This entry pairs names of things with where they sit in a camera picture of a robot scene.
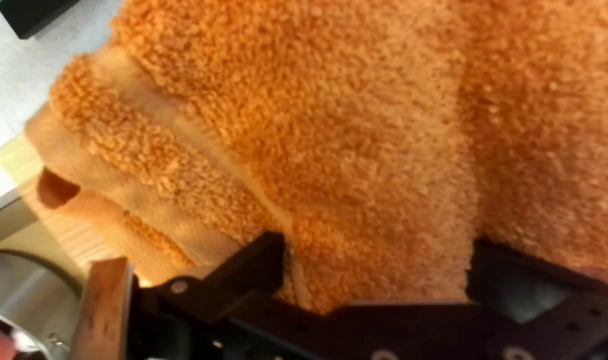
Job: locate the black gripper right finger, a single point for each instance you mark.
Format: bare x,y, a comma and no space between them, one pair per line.
530,286

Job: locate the stainless steel pot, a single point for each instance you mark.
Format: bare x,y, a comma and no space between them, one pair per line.
24,300

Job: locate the orange terry towel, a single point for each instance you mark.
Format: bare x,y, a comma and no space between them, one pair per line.
356,133

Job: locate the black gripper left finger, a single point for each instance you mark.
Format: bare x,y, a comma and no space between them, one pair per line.
210,286

